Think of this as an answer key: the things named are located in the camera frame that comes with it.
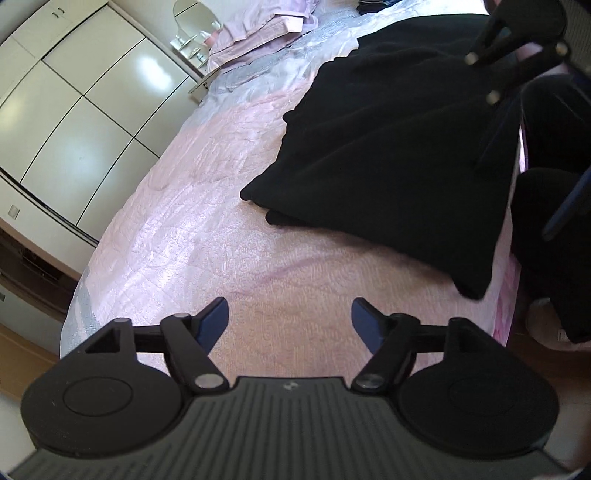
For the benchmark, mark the grey slipper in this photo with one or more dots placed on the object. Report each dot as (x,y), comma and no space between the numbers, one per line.
(542,323)

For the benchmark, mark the white bedside table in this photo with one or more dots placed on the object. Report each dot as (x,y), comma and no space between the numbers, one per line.
(201,87)

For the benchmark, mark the bed with pink-blue blanket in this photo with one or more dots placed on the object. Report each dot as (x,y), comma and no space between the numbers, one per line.
(207,207)

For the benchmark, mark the small shiny rack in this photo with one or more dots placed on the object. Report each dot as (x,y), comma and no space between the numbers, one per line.
(189,48)

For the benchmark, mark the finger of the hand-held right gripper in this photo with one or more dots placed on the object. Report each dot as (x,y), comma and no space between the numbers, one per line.
(565,207)
(508,87)

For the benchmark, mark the oval table mirror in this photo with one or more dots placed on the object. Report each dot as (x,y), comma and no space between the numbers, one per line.
(196,16)

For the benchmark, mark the person's black trousers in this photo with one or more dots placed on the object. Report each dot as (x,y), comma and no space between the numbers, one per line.
(554,254)

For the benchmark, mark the lilac pillow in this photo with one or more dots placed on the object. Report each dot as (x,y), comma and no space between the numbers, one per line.
(240,48)
(277,11)

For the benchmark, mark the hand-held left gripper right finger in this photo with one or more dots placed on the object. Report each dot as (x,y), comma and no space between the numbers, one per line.
(368,325)

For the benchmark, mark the white glossy wardrobe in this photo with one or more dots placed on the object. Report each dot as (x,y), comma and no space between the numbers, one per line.
(92,115)

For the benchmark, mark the large dark garment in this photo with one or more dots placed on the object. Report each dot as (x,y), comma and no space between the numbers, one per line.
(392,161)

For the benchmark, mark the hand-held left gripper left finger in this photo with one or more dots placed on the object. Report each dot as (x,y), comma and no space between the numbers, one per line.
(213,323)

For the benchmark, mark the white wall switch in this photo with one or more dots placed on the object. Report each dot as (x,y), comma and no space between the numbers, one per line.
(13,211)

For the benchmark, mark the dark wooden cabinet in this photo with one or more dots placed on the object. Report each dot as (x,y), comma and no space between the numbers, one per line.
(27,272)

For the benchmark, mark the pink floral bed sheet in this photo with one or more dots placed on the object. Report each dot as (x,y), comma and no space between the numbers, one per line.
(505,314)

